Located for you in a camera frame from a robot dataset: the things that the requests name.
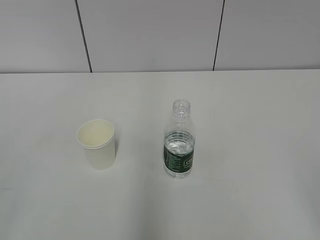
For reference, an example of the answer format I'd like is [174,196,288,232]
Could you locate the clear green-labelled water bottle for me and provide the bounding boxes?
[163,99,196,179]

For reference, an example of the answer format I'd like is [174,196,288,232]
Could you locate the white paper cup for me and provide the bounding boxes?
[76,119,116,171]

